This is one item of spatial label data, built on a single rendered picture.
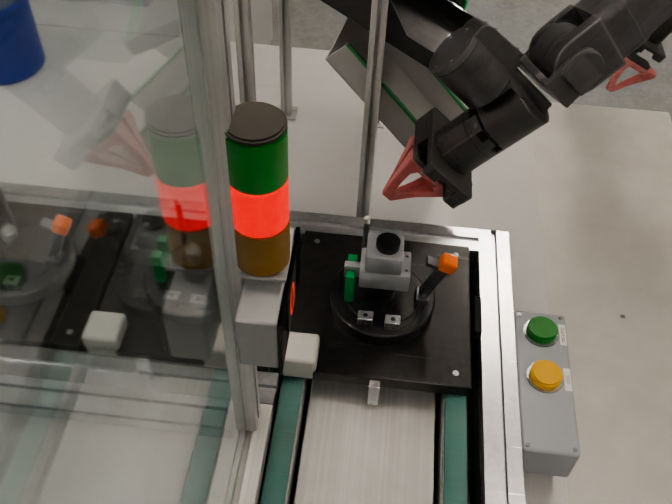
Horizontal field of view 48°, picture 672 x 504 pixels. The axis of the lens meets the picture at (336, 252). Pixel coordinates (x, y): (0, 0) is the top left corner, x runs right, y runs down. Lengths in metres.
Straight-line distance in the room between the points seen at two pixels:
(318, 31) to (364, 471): 2.59
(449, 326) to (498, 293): 0.10
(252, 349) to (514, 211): 0.74
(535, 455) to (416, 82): 0.58
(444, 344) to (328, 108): 0.66
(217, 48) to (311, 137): 0.91
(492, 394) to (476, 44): 0.45
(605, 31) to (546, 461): 0.50
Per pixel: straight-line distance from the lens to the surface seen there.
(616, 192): 1.44
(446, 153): 0.81
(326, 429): 0.99
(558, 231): 1.34
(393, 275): 0.95
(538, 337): 1.04
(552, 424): 0.98
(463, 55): 0.75
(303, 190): 1.33
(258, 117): 0.59
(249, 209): 0.62
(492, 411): 0.97
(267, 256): 0.66
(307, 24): 3.39
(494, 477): 0.93
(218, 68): 0.55
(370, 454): 0.97
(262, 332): 0.68
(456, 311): 1.04
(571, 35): 0.78
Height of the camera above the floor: 1.78
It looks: 48 degrees down
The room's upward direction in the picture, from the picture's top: 3 degrees clockwise
